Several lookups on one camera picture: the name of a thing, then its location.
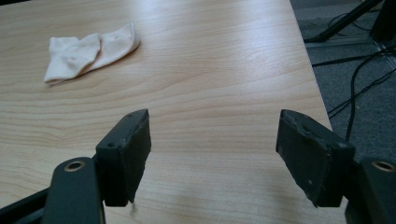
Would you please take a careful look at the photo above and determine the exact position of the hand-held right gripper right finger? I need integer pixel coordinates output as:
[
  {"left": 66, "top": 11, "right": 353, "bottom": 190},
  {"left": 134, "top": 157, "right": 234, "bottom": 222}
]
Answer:
[{"left": 276, "top": 108, "right": 357, "bottom": 208}]

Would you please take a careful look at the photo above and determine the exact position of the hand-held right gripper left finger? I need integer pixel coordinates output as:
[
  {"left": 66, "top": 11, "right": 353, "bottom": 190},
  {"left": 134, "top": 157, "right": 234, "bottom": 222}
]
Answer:
[{"left": 94, "top": 108, "right": 152, "bottom": 208}]

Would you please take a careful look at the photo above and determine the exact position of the white sock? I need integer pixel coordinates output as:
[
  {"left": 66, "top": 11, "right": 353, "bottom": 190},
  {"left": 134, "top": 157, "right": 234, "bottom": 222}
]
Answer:
[
  {"left": 43, "top": 33, "right": 103, "bottom": 84},
  {"left": 79, "top": 21, "right": 142, "bottom": 77}
]

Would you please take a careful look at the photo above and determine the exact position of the black stand leg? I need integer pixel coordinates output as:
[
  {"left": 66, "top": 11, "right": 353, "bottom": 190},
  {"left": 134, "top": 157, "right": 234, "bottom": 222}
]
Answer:
[{"left": 304, "top": 0, "right": 384, "bottom": 44}]

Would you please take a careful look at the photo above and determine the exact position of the black curtain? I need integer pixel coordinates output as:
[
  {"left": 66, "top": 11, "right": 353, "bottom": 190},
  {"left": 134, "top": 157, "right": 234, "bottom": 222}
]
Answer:
[{"left": 369, "top": 0, "right": 396, "bottom": 42}]

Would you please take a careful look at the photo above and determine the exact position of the black floor cable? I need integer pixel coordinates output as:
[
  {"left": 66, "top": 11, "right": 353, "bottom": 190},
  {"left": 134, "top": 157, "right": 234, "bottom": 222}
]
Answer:
[
  {"left": 327, "top": 11, "right": 373, "bottom": 33},
  {"left": 326, "top": 67, "right": 396, "bottom": 119},
  {"left": 345, "top": 49, "right": 396, "bottom": 143},
  {"left": 312, "top": 45, "right": 396, "bottom": 68}
]

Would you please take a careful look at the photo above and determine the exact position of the metal floor rail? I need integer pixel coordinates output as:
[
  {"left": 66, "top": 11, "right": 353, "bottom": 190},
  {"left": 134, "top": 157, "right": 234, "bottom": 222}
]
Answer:
[{"left": 373, "top": 39, "right": 396, "bottom": 69}]

